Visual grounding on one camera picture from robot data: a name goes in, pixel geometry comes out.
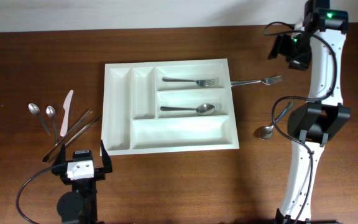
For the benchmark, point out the small steel teaspoon inner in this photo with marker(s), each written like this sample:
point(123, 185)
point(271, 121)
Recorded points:
point(50, 111)

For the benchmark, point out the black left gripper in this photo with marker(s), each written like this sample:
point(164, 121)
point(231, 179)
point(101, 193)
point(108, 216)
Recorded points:
point(59, 167)

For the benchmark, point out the steel fork with long handle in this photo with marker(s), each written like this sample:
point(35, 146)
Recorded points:
point(201, 82)

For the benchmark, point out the white plastic cutlery tray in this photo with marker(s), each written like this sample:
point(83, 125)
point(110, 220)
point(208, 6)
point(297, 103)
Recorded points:
point(133, 123)

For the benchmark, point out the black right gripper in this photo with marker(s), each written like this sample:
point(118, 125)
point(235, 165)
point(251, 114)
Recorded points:
point(281, 46)

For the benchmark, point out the large steel spoon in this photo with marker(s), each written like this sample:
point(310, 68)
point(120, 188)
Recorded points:
point(202, 110)

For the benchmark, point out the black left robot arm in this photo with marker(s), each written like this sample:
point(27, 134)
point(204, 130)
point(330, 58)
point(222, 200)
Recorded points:
point(80, 204)

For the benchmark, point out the pink plastic knife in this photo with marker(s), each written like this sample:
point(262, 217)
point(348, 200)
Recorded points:
point(66, 108)

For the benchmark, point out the small steel teaspoon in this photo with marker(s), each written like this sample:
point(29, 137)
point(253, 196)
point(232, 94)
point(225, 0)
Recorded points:
point(34, 109)
point(50, 111)

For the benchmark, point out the steel fork crosswise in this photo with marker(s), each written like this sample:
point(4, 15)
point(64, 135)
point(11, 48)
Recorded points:
point(265, 81)

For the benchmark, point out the small steel teaspoon outer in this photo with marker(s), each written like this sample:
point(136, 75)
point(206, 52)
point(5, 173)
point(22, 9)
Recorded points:
point(34, 109)

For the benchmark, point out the steel spoon near right arm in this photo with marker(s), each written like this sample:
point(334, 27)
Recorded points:
point(266, 132)

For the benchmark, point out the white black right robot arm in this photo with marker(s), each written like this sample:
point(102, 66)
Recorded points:
point(316, 42)

